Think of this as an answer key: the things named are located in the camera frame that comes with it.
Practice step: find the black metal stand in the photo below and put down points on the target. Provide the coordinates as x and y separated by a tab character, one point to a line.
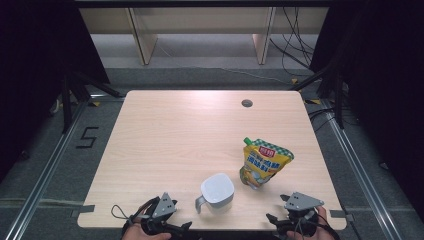
339	100
66	106

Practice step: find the yellow seasoning pouch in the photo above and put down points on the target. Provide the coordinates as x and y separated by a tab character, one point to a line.
263	163

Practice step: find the aluminium floor rail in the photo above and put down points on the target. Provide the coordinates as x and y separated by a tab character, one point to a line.
50	166
360	173

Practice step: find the clear jar with white lid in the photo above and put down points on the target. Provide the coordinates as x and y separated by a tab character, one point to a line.
217	188

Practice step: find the person's left hand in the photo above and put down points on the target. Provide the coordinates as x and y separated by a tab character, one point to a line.
136	235

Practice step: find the grey tape strip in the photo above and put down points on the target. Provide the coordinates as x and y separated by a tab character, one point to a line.
341	215
83	210

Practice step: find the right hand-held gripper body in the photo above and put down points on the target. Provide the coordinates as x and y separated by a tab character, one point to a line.
301	201

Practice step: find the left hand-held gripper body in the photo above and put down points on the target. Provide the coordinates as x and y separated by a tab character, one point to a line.
164	206

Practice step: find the person's right hand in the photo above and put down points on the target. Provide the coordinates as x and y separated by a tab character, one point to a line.
322	216

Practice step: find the black curtain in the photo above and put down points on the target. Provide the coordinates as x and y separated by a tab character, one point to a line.
390	83
33	66

